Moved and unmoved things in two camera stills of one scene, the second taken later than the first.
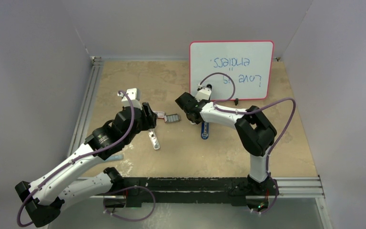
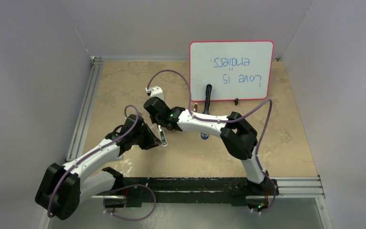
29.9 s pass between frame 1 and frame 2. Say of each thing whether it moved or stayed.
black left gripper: moved
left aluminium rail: stayed
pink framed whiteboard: stayed
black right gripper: moved
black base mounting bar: stayed
